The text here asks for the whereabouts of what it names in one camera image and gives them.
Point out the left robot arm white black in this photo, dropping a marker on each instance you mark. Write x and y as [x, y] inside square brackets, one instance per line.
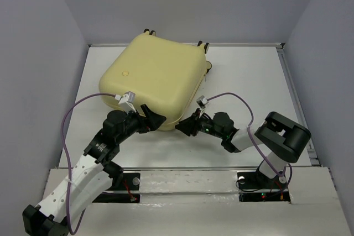
[94, 173]

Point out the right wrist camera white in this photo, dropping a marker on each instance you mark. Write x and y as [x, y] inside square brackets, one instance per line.
[202, 102]

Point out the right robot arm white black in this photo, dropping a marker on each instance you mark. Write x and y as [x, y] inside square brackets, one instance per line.
[285, 138]

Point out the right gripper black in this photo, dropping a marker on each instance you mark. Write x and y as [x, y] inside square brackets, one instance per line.
[192, 122]

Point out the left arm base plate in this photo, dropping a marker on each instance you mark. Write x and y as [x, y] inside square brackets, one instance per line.
[123, 190]

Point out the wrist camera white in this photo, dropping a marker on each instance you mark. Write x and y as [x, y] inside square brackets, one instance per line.
[126, 102]
[202, 102]

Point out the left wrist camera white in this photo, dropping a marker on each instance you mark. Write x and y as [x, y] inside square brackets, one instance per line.
[126, 102]

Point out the yellow hard-shell suitcase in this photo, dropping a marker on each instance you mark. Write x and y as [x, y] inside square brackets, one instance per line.
[163, 74]

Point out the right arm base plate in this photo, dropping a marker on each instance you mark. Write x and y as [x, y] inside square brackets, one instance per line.
[262, 189]

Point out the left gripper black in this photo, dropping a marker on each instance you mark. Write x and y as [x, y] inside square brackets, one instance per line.
[151, 122]

